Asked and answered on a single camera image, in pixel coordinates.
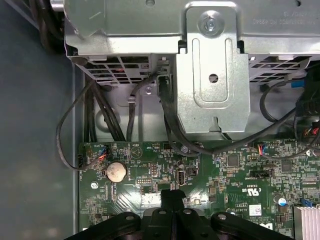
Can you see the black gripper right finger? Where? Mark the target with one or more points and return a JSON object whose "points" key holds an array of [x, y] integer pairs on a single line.
{"points": [[187, 225]]}

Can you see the silver coin cell battery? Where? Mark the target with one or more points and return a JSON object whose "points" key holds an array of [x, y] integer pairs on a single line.
{"points": [[115, 172]]}

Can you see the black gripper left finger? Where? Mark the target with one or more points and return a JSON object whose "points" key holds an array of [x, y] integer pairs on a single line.
{"points": [[160, 225]]}

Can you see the silver metal drive cage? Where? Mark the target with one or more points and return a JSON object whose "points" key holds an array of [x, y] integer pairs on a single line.
{"points": [[150, 25]]}

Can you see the internal USB port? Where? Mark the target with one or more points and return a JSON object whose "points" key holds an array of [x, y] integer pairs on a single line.
{"points": [[180, 176]]}

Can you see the black PC case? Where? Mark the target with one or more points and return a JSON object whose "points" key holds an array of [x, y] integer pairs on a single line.
{"points": [[30, 125]]}

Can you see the silver chipset heatsink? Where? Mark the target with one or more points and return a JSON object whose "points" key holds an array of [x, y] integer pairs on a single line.
{"points": [[307, 222]]}

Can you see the green motherboard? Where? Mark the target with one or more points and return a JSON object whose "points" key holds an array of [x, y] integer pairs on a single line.
{"points": [[225, 175]]}

